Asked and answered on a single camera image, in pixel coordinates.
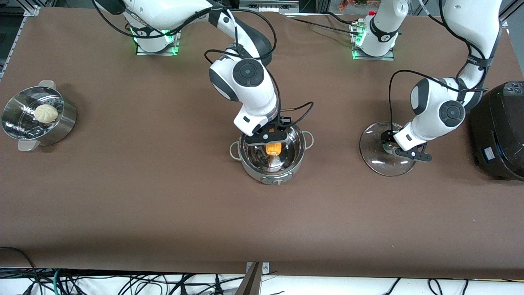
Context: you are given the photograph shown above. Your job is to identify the glass lid with grey knob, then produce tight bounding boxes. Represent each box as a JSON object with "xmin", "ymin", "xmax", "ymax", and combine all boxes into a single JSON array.
[{"xmin": 359, "ymin": 122, "xmax": 418, "ymax": 177}]

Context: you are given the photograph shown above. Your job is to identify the steel steamer pot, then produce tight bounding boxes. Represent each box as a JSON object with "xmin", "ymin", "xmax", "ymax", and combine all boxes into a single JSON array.
[{"xmin": 1, "ymin": 80, "xmax": 77, "ymax": 152}]

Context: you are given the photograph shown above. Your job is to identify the black rice cooker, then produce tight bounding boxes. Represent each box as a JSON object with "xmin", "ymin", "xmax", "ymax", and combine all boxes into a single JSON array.
[{"xmin": 469, "ymin": 81, "xmax": 524, "ymax": 182}]

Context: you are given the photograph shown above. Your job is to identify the brown table mat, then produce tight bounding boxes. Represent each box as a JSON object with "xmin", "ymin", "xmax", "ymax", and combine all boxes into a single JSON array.
[{"xmin": 0, "ymin": 7, "xmax": 524, "ymax": 280}]

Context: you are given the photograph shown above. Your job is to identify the orange background objects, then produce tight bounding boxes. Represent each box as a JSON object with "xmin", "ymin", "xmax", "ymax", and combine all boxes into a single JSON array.
[{"xmin": 338, "ymin": 0, "xmax": 371, "ymax": 11}]

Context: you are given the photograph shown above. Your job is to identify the aluminium corner profile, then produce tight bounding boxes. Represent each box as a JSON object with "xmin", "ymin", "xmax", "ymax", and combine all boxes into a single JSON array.
[{"xmin": 497, "ymin": 0, "xmax": 524, "ymax": 28}]

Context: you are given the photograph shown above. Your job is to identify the white steamed bun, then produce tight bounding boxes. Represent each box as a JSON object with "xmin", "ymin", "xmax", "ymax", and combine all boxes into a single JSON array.
[{"xmin": 34, "ymin": 104, "xmax": 59, "ymax": 124}]

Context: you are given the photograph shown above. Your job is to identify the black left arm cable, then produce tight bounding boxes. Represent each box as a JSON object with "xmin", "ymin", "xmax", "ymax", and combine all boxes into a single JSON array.
[{"xmin": 388, "ymin": 0, "xmax": 490, "ymax": 134}]

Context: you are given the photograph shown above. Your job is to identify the steel pot with grey handles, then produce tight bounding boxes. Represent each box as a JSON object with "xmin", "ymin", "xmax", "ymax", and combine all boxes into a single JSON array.
[{"xmin": 229, "ymin": 121, "xmax": 315, "ymax": 186}]

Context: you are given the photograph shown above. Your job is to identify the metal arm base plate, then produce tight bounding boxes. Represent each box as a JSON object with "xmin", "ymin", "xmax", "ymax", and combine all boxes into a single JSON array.
[
  {"xmin": 351, "ymin": 20, "xmax": 395, "ymax": 61},
  {"xmin": 136, "ymin": 25, "xmax": 181, "ymax": 56}
]

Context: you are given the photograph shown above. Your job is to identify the long black cable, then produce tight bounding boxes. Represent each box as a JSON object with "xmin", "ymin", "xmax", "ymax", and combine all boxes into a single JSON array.
[{"xmin": 287, "ymin": 17, "xmax": 357, "ymax": 36}]

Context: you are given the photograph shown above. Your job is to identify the aluminium frame rail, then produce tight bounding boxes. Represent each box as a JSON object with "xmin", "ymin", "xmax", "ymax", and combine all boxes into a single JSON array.
[{"xmin": 239, "ymin": 0, "xmax": 300, "ymax": 13}]

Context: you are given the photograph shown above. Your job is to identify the short black cable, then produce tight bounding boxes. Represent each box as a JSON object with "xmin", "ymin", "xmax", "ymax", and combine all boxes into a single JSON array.
[{"xmin": 323, "ymin": 11, "xmax": 353, "ymax": 25}]

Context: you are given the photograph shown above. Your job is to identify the silver mounting bracket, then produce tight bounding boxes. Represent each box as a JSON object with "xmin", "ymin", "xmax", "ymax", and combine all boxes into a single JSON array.
[{"xmin": 246, "ymin": 262, "xmax": 270, "ymax": 275}]

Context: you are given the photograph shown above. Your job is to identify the grey metal post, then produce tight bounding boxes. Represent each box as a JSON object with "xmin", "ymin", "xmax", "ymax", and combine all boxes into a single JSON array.
[{"xmin": 235, "ymin": 262, "xmax": 262, "ymax": 295}]

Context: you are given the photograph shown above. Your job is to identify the black looped cable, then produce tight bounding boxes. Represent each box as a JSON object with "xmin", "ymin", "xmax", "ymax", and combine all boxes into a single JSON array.
[{"xmin": 0, "ymin": 246, "xmax": 40, "ymax": 284}]

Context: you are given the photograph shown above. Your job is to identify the aluminium table edge rail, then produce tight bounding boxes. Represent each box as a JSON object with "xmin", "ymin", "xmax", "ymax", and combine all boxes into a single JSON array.
[{"xmin": 0, "ymin": 16, "xmax": 27, "ymax": 79}]

